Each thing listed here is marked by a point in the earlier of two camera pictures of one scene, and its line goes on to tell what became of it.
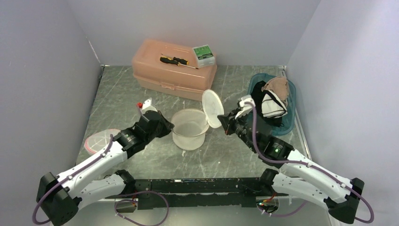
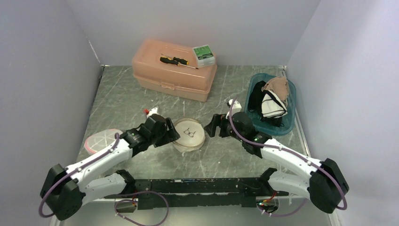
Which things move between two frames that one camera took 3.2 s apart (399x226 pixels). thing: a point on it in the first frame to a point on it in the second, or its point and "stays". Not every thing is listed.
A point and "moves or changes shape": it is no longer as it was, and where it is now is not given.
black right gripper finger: (225, 121) to (211, 128)
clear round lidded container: (96, 142) stays
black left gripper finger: (163, 126) to (172, 134)
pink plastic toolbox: (148, 69) stays
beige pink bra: (279, 85) stays
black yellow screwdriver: (175, 60) stays
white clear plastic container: (191, 125) moves or changes shape
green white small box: (203, 56) stays
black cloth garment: (256, 94) stays
